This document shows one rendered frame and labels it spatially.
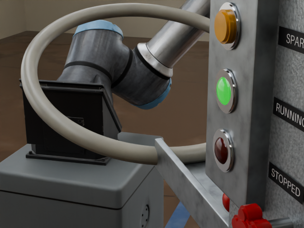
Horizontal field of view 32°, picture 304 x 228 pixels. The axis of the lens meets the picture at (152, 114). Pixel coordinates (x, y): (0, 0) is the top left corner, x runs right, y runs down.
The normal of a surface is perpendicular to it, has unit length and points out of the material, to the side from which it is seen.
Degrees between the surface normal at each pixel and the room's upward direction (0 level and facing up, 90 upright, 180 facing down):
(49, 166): 0
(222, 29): 90
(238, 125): 90
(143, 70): 85
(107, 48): 62
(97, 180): 0
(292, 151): 90
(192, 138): 0
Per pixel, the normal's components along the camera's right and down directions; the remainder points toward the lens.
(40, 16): -0.32, 0.31
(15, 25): 0.95, 0.10
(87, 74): 0.25, -0.70
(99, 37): 0.29, -0.40
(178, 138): 0.00, -0.95
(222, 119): -0.95, 0.11
